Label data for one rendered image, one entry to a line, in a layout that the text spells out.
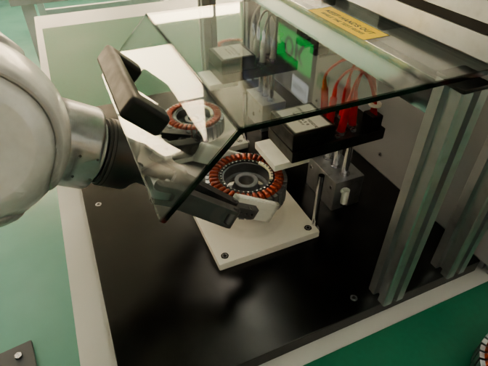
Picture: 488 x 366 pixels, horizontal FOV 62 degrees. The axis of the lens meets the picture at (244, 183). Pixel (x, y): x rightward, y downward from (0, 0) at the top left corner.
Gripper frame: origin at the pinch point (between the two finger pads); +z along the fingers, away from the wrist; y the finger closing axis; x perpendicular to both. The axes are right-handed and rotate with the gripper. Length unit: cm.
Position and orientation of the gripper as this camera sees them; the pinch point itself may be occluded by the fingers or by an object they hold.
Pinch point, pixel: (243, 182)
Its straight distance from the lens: 55.9
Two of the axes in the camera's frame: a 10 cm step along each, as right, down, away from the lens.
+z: 7.9, 1.8, 5.9
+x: 4.7, -7.9, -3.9
